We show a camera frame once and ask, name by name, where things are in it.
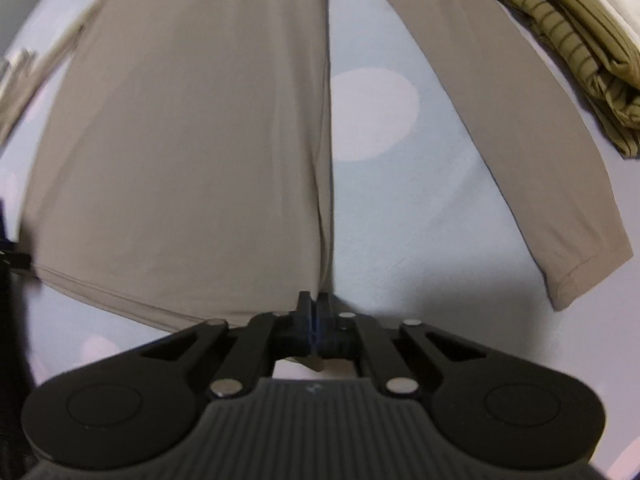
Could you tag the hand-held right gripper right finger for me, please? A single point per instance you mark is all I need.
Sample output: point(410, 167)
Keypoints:
point(324, 325)

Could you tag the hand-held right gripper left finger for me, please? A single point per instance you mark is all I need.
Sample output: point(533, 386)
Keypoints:
point(306, 325)

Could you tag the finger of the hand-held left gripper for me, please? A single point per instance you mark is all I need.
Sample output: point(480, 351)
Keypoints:
point(15, 262)

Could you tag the taupe long-sleeve shirt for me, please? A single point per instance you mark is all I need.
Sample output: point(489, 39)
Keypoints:
point(190, 135)

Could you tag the olive striped folded garment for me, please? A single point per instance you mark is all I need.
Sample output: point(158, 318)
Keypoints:
point(565, 35)

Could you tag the white folded garment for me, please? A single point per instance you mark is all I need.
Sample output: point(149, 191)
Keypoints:
point(600, 0)

